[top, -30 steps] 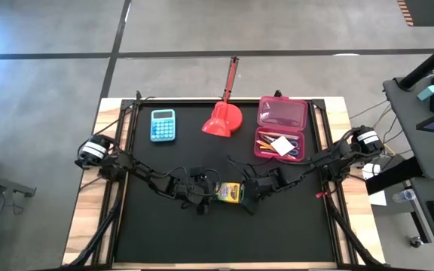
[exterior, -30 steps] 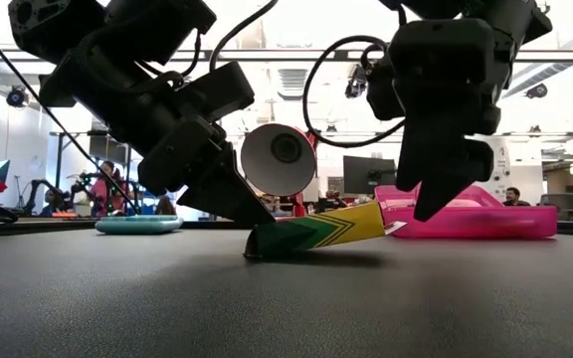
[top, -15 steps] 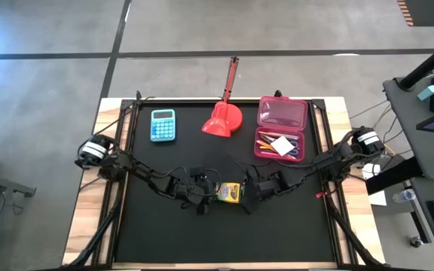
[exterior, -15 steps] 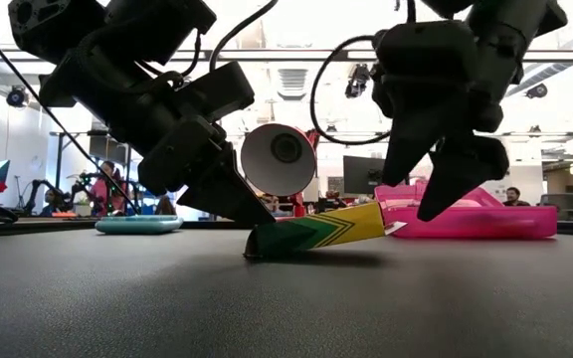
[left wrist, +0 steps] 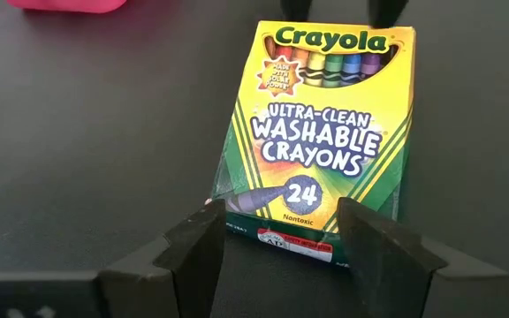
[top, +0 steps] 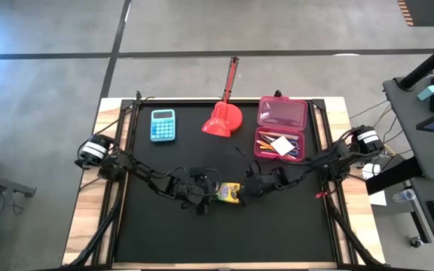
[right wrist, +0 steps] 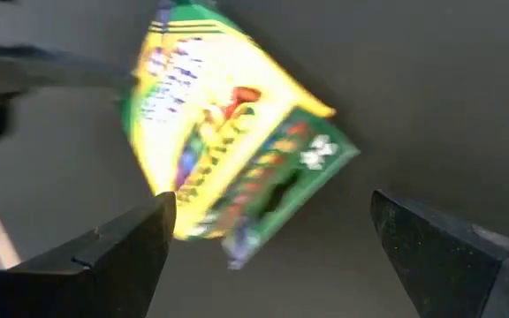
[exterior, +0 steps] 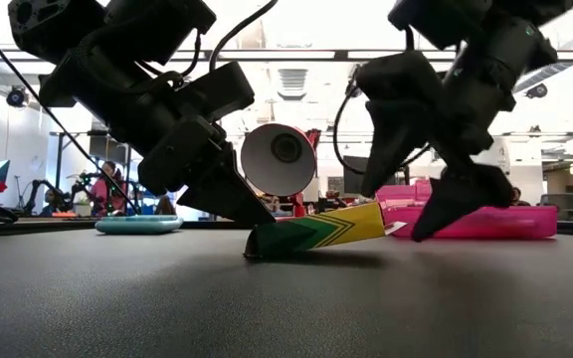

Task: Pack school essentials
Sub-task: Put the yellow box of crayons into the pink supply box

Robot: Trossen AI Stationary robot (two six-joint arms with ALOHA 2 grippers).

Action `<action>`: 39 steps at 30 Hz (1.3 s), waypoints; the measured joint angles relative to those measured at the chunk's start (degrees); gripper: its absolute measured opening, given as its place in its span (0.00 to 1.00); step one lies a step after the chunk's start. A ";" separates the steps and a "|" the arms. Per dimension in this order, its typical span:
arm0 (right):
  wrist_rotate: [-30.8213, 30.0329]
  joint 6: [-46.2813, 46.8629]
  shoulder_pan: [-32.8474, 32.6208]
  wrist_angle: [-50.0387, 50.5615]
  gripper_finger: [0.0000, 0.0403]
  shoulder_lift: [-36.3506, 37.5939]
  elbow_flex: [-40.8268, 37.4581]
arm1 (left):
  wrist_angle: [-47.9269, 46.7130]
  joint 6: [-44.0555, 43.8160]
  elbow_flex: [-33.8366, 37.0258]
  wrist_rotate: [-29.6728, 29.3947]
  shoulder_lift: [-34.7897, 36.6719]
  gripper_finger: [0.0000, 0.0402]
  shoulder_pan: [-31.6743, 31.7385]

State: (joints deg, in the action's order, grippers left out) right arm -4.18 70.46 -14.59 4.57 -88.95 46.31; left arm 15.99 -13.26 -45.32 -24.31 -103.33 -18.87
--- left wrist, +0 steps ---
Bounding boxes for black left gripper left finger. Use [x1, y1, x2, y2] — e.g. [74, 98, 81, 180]
[98, 198, 227, 318]

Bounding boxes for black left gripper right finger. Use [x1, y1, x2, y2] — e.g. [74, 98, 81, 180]
[336, 196, 503, 318]

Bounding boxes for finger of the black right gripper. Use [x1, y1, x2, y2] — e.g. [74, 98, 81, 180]
[279, 0, 311, 23]
[368, 0, 410, 30]

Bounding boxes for yellow green crayon box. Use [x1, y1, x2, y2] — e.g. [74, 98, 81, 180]
[209, 19, 417, 269]

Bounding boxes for pink plastic pencil case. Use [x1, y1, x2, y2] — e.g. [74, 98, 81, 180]
[6, 0, 127, 14]

